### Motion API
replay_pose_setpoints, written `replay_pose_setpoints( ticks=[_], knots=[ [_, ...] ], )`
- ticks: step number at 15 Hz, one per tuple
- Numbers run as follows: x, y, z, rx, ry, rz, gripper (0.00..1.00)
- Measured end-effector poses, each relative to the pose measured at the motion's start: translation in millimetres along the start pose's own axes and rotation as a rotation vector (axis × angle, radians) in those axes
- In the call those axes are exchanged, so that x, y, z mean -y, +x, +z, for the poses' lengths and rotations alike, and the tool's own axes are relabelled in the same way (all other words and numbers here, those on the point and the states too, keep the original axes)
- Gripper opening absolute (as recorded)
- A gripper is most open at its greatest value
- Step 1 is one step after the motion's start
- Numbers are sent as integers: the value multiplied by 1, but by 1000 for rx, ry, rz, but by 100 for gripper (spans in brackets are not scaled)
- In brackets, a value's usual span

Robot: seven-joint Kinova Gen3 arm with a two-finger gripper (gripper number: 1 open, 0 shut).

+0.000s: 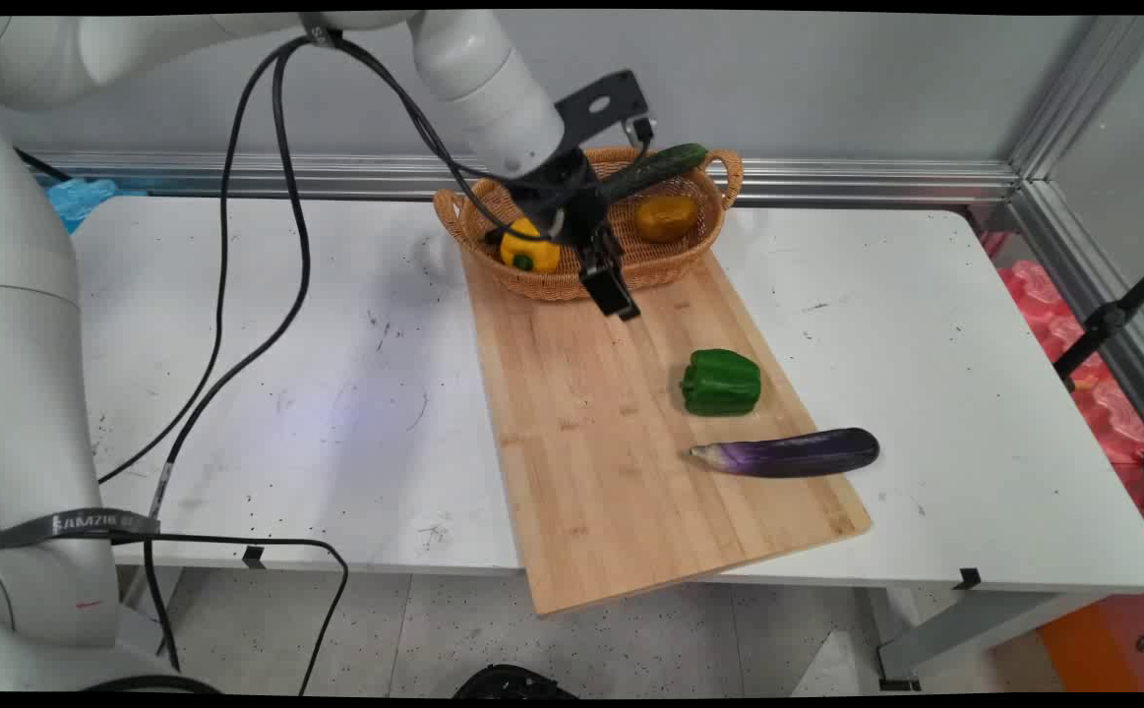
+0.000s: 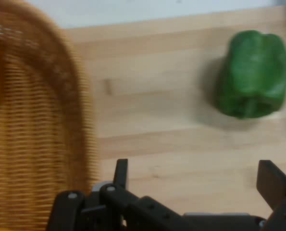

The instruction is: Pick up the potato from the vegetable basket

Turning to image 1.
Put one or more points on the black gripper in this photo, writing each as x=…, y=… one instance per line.
x=557, y=197

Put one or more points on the orange bell pepper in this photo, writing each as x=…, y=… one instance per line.
x=666, y=218

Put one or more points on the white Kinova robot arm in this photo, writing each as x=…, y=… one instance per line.
x=26, y=344

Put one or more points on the woven wicker basket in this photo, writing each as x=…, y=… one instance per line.
x=650, y=261

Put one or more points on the yellow bell pepper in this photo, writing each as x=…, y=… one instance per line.
x=524, y=248

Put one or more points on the green cucumber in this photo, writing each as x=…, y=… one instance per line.
x=655, y=169

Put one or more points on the green bell pepper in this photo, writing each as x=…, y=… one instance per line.
x=721, y=382

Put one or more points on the bamboo cutting board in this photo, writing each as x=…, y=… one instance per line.
x=611, y=462

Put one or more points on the purple eggplant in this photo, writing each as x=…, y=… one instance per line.
x=798, y=453

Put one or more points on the black round floor object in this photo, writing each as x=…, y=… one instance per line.
x=512, y=682

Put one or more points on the black table edge clip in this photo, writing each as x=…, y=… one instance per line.
x=968, y=578
x=254, y=557

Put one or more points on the grey table leg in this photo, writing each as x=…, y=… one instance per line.
x=965, y=629

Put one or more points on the black tripod stand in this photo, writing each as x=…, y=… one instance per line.
x=1108, y=320

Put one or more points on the pink bubble wrap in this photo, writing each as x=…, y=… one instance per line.
x=1113, y=403

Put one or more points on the blue crumpled cloth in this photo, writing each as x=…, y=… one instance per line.
x=80, y=200

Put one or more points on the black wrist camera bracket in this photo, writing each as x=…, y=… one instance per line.
x=601, y=103

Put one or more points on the long aluminium frame rail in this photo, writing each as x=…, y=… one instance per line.
x=335, y=175

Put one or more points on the short aluminium frame rail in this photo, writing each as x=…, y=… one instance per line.
x=1093, y=285

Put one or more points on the aluminium frame post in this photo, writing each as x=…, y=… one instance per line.
x=1083, y=93

